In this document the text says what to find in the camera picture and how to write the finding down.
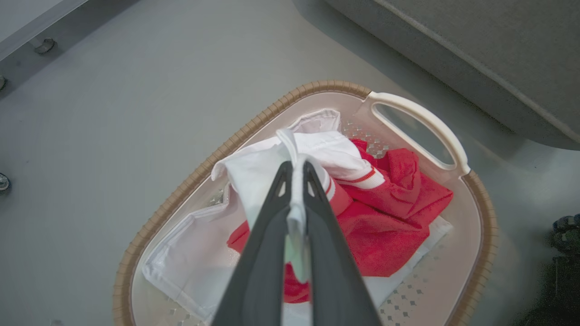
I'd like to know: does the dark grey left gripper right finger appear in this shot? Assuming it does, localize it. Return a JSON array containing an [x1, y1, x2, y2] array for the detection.
[[303, 161, 382, 326]]

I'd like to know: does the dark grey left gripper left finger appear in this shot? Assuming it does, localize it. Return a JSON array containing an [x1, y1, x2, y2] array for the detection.
[[212, 161, 294, 326]]

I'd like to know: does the red and white garment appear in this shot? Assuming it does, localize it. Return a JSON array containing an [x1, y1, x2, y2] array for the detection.
[[211, 109, 454, 304]]

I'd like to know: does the grey fabric sofa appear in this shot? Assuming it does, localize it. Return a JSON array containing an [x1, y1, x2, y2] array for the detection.
[[324, 0, 580, 151]]

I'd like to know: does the plain white garment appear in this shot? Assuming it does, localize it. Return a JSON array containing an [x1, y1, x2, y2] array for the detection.
[[141, 199, 454, 326]]

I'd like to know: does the beige laundry basket brown rim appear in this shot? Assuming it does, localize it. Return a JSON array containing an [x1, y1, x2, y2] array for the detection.
[[112, 80, 499, 326]]

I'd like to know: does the small metal levelling foot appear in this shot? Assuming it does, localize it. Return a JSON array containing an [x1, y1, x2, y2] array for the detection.
[[29, 38, 56, 55]]

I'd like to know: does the grey partition bottom rail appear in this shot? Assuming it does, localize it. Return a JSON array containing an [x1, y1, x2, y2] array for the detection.
[[0, 0, 89, 62]]

